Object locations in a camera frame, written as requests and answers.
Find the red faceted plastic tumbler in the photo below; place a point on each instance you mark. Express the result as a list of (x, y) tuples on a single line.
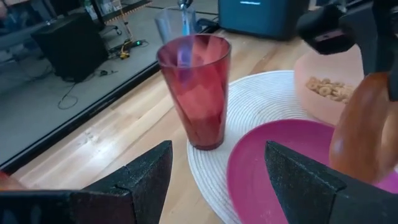
[(199, 102)]

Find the pale pink bowl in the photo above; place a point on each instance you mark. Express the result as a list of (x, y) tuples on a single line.
[(323, 65)]

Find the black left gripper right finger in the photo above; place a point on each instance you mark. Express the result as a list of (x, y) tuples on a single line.
[(298, 193)]

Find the black two-slot toaster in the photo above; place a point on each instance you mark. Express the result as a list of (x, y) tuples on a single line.
[(264, 18)]

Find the white round woven placemat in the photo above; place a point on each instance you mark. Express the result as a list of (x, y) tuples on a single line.
[(258, 99)]

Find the toasted cereal rings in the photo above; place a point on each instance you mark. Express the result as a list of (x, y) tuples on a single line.
[(329, 90)]

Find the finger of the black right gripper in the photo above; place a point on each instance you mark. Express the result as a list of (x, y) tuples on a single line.
[(394, 84), (376, 59)]

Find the black floor cabinet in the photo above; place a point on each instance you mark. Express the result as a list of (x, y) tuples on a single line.
[(71, 46)]

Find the magenta plastic plate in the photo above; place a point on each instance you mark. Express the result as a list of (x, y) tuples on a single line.
[(248, 186)]

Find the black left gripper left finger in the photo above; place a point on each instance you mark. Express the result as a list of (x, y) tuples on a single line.
[(146, 186)]

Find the red apple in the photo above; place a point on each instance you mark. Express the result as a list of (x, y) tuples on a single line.
[(363, 130)]

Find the clear drinking glass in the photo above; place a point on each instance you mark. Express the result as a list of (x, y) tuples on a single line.
[(169, 25)]

